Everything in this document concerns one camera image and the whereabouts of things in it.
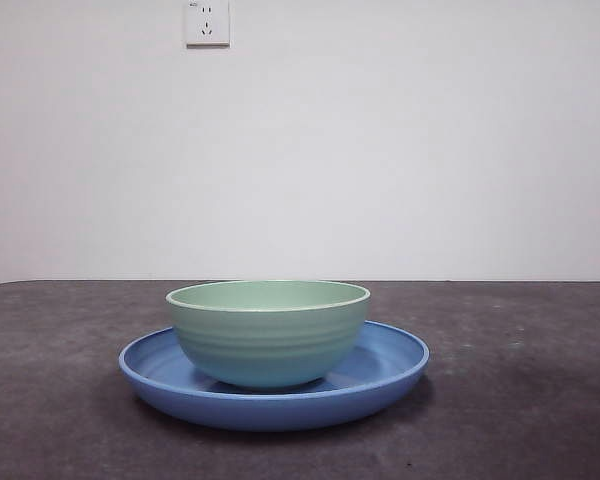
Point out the green ribbed bowl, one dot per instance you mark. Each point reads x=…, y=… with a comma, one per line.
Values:
x=270, y=345

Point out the blue round plate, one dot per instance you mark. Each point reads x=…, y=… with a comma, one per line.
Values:
x=280, y=412

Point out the white wall socket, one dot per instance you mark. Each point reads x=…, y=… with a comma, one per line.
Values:
x=207, y=25

